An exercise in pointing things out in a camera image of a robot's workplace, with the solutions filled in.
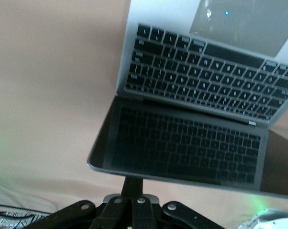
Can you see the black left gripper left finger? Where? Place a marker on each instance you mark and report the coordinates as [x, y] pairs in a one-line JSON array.
[[110, 214]]

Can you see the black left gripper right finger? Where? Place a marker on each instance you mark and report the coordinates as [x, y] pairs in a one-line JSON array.
[[146, 214]]

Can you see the silver grey laptop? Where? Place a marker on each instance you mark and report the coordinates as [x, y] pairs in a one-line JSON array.
[[158, 21]]

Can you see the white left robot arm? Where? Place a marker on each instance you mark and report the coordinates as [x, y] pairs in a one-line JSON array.
[[282, 223]]

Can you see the white cloth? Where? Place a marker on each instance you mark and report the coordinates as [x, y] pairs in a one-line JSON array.
[[20, 198]]

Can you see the brown table cover sheet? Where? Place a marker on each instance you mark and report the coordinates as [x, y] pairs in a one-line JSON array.
[[51, 95]]

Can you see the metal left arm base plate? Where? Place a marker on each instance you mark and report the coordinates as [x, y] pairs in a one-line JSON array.
[[251, 221]]

